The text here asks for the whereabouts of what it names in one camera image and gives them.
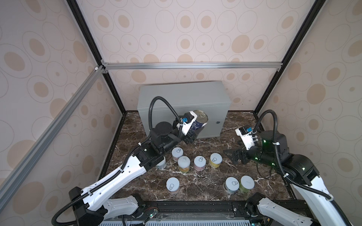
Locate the dark blue tin can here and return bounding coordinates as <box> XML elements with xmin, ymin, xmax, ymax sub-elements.
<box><xmin>190</xmin><ymin>110</ymin><xmax>208</xmax><ymax>134</ymax></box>

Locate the pink white small can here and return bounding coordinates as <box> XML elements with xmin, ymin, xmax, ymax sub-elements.
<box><xmin>172</xmin><ymin>147</ymin><xmax>184</xmax><ymax>162</ymax></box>

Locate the green orange plastic-lid can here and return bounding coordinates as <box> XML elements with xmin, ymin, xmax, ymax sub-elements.
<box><xmin>178</xmin><ymin>156</ymin><xmax>190</xmax><ymax>173</ymax></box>

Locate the orange peach label can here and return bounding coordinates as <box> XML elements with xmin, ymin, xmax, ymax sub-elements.
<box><xmin>166</xmin><ymin>177</ymin><xmax>180</xmax><ymax>194</ymax></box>

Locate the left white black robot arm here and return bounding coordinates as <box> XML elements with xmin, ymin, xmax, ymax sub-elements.
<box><xmin>69</xmin><ymin>121</ymin><xmax>205</xmax><ymax>226</ymax></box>

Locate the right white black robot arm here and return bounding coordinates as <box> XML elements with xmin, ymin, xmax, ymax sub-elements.
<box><xmin>224</xmin><ymin>127</ymin><xmax>351</xmax><ymax>226</ymax></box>

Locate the yellow label can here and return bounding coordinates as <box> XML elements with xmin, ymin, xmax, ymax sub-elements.
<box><xmin>209</xmin><ymin>153</ymin><xmax>222</xmax><ymax>168</ymax></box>

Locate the pink label can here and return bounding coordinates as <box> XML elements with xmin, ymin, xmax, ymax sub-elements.
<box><xmin>194</xmin><ymin>156</ymin><xmax>206</xmax><ymax>171</ymax></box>

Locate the green label plastic-lid can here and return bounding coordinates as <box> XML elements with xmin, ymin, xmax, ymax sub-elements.
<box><xmin>239</xmin><ymin>175</ymin><xmax>255</xmax><ymax>193</ymax></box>

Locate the teal bear label can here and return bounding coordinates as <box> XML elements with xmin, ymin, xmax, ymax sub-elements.
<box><xmin>224</xmin><ymin>177</ymin><xmax>239</xmax><ymax>194</ymax></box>

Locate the light blue label can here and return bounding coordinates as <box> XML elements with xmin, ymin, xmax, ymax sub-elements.
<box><xmin>156</xmin><ymin>157</ymin><xmax>166</xmax><ymax>170</ymax></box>

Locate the grey metal cabinet box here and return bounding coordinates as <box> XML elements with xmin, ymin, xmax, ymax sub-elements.
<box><xmin>137</xmin><ymin>81</ymin><xmax>231</xmax><ymax>138</ymax></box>

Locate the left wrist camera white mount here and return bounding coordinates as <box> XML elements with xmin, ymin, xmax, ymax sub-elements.
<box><xmin>182</xmin><ymin>111</ymin><xmax>198</xmax><ymax>135</ymax></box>

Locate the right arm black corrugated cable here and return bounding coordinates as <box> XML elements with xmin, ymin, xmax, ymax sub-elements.
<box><xmin>252</xmin><ymin>109</ymin><xmax>351</xmax><ymax>226</ymax></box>

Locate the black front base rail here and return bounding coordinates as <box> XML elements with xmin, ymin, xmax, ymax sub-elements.
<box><xmin>74</xmin><ymin>200</ymin><xmax>317</xmax><ymax>226</ymax></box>

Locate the back horizontal aluminium rail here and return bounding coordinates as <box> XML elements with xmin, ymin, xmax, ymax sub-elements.
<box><xmin>104</xmin><ymin>62</ymin><xmax>283</xmax><ymax>70</ymax></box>

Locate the left side aluminium rail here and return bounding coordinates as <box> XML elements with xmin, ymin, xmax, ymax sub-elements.
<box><xmin>1</xmin><ymin>66</ymin><xmax>105</xmax><ymax>211</ymax></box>

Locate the right black corner post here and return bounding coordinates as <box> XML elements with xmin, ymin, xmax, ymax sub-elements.
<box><xmin>253</xmin><ymin>0</ymin><xmax>327</xmax><ymax>116</ymax></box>

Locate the black corner post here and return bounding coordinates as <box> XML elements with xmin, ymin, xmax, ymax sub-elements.
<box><xmin>66</xmin><ymin>0</ymin><xmax>127</xmax><ymax>115</ymax></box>
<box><xmin>253</xmin><ymin>0</ymin><xmax>327</xmax><ymax>116</ymax></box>

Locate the left black corner post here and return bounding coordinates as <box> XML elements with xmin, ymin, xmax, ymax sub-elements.
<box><xmin>66</xmin><ymin>0</ymin><xmax>127</xmax><ymax>115</ymax></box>

